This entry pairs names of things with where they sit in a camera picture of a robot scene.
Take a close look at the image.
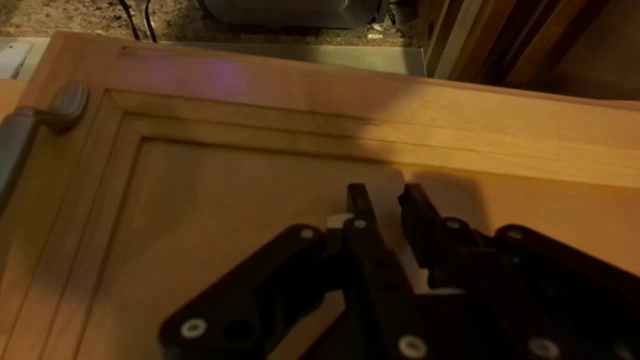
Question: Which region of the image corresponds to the grey metal door handle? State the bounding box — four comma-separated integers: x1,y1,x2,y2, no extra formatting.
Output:
0,81,93,217

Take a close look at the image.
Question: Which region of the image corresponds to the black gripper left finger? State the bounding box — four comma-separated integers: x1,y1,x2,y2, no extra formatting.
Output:
159,182,429,360

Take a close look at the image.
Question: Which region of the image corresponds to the black power cord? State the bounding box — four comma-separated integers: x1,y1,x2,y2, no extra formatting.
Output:
141,0,162,47
116,0,145,44

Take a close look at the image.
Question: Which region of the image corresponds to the striped wooden cutting board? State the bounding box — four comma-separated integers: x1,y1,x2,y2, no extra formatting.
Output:
418,0,612,93

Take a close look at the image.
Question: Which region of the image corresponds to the wooden cabinet door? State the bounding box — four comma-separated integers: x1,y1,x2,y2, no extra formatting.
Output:
0,28,640,360

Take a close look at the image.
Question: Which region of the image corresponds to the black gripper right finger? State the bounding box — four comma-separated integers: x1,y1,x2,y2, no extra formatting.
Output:
399,182,640,360

